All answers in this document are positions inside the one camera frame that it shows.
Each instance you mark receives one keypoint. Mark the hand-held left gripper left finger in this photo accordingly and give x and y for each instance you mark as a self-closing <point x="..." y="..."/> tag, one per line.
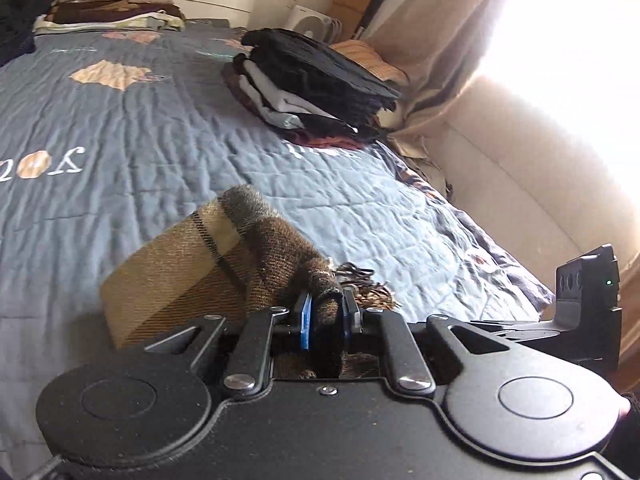
<point x="303" y="320"/>

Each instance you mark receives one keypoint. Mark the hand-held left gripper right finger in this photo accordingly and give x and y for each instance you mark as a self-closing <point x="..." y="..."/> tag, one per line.
<point x="347" y="320"/>

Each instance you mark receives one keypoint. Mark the brown plaid scarf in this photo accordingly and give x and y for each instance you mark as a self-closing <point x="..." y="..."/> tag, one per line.
<point x="210" y="270"/>

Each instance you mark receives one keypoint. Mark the stack of folded black clothes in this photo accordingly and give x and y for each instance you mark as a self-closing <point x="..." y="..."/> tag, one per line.
<point x="315" y="80"/>

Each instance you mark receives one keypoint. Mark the stack of folded brown clothes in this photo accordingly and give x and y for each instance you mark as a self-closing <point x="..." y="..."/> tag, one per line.
<point x="110" y="7"/>

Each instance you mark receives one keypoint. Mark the blue-grey printed quilt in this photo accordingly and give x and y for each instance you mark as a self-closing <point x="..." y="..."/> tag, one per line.
<point x="150" y="135"/>

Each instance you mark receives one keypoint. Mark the tan ribbed cloth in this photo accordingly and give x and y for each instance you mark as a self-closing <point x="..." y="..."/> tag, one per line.
<point x="370" y="60"/>

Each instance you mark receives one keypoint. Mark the white fan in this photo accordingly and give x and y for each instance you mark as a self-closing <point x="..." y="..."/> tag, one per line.
<point x="312" y="25"/>

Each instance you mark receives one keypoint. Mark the beige curtain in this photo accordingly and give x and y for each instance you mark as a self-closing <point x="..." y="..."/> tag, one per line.
<point x="440" y="35"/>

